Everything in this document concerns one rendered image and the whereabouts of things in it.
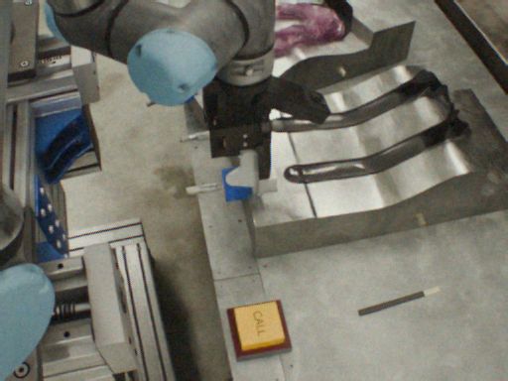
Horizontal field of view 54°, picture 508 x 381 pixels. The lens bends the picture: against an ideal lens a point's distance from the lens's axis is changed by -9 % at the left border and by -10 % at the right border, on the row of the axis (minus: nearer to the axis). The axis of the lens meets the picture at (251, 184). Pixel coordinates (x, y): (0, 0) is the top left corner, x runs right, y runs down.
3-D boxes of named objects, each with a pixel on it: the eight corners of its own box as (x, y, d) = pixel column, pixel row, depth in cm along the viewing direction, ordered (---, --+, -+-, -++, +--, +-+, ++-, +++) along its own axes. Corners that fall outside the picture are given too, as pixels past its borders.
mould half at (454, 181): (255, 259, 83) (255, 207, 73) (226, 140, 99) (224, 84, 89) (522, 206, 90) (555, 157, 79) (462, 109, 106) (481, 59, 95)
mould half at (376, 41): (205, 131, 101) (201, 87, 92) (157, 59, 115) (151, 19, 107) (406, 60, 116) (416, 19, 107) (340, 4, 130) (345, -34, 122)
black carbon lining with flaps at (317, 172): (287, 195, 83) (290, 154, 75) (264, 123, 92) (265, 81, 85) (478, 164, 87) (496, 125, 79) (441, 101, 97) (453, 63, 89)
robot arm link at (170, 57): (105, 88, 54) (168, 34, 60) (190, 124, 51) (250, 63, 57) (90, 27, 48) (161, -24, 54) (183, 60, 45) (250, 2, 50)
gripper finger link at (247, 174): (226, 198, 79) (221, 146, 73) (266, 192, 80) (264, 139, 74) (229, 212, 77) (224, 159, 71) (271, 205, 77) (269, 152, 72)
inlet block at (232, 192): (190, 215, 81) (187, 193, 77) (186, 190, 84) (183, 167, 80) (276, 201, 83) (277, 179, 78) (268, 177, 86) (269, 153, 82)
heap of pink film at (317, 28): (251, 77, 102) (251, 46, 96) (211, 33, 112) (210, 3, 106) (358, 44, 110) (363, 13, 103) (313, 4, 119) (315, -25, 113)
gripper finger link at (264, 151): (252, 167, 77) (249, 114, 72) (265, 165, 77) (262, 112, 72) (259, 187, 73) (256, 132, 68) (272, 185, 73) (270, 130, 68)
